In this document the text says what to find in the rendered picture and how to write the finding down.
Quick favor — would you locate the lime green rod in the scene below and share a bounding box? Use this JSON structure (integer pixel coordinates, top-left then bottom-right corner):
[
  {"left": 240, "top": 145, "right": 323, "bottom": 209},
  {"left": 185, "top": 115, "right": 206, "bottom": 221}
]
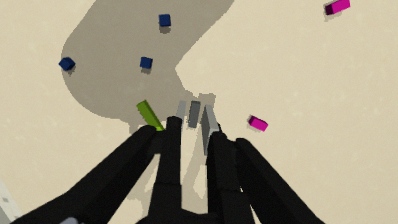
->
[{"left": 136, "top": 100, "right": 165, "bottom": 131}]

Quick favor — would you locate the grey rod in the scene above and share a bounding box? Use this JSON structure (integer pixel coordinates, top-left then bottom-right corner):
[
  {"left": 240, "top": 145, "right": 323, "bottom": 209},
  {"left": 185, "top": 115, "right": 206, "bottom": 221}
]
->
[{"left": 188, "top": 100, "right": 201, "bottom": 128}]

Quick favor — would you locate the small dark blue cube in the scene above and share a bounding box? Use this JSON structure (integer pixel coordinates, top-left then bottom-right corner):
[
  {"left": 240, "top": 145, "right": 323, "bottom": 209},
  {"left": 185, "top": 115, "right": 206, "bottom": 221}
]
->
[
  {"left": 159, "top": 14, "right": 171, "bottom": 27},
  {"left": 58, "top": 57, "right": 76, "bottom": 71},
  {"left": 140, "top": 57, "right": 153, "bottom": 69}
]

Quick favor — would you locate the magenta rectangular block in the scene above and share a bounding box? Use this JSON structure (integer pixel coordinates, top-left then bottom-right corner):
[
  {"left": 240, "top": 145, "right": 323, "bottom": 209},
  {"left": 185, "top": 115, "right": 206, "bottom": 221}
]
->
[
  {"left": 248, "top": 116, "right": 268, "bottom": 131},
  {"left": 325, "top": 0, "right": 351, "bottom": 15}
]

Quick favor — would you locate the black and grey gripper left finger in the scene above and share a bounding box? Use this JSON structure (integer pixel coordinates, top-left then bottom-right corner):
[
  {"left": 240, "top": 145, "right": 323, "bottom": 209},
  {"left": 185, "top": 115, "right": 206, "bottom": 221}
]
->
[{"left": 10, "top": 100, "right": 186, "bottom": 224}]

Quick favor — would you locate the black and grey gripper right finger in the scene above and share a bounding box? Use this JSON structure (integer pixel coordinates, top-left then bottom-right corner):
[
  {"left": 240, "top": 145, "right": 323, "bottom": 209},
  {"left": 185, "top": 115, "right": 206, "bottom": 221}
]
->
[{"left": 201, "top": 104, "right": 326, "bottom": 224}]

